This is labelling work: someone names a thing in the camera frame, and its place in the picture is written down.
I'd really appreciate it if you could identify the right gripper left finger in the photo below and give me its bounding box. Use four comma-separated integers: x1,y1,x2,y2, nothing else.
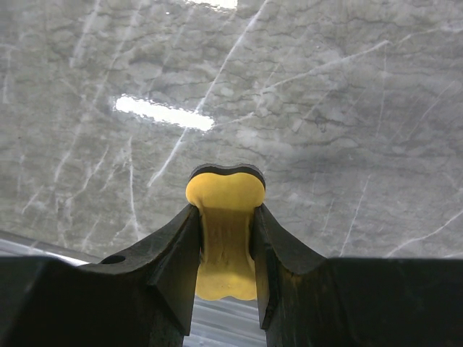
1,205,200,346

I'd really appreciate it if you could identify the aluminium mounting rail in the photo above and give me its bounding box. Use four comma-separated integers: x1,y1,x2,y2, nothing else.
1,231,266,346

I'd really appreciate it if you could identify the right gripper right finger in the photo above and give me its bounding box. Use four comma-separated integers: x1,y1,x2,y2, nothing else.
250,206,462,346

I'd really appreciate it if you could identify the yellow bone-shaped eraser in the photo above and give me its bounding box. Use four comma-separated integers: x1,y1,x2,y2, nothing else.
185,163,266,301

